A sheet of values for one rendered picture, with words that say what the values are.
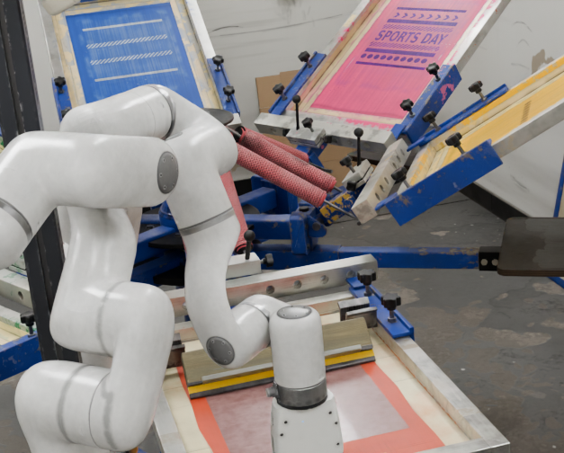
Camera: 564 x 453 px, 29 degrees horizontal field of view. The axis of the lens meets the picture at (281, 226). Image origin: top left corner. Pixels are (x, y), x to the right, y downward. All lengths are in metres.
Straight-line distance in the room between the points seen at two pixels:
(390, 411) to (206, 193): 0.80
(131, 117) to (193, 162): 0.12
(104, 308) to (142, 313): 0.05
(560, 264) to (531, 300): 2.16
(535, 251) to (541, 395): 1.35
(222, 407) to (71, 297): 0.95
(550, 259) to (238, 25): 3.90
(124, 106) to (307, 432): 0.54
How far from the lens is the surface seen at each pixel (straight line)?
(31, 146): 1.27
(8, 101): 1.46
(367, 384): 2.30
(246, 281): 2.63
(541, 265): 2.88
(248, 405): 2.26
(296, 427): 1.61
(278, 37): 6.58
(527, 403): 4.19
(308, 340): 1.55
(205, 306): 1.53
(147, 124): 1.61
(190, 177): 1.54
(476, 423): 2.07
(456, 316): 4.88
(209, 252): 1.55
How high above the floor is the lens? 2.03
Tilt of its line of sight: 19 degrees down
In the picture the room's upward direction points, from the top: 5 degrees counter-clockwise
